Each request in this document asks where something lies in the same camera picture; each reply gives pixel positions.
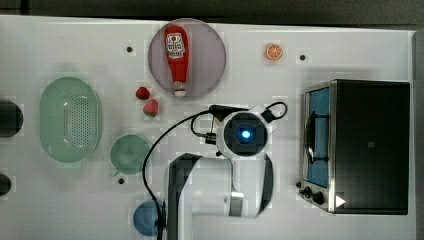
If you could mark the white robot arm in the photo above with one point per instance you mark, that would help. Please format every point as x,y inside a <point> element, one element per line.
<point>239,183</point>

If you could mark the green mug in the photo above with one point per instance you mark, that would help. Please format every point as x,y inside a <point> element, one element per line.
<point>128,153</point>

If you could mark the pink plush strawberry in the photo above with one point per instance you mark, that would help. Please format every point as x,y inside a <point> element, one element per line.
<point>151,108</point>

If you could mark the grey round plate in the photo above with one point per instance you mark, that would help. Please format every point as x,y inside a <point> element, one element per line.
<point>207,59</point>

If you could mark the dark red plush strawberry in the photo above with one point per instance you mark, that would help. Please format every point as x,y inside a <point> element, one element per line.
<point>142,93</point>

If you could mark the red plush ketchup bottle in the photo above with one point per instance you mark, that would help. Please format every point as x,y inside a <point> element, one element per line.
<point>177,53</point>

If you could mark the plush orange slice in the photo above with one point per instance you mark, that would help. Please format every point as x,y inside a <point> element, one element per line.
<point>273,52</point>

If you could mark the blue cup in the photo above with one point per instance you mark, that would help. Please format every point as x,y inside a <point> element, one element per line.
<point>149,217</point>

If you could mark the green plastic colander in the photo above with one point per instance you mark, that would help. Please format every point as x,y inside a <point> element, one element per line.
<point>69,120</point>

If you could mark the small black cup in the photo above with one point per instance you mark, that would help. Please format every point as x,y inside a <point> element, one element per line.
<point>5,184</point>

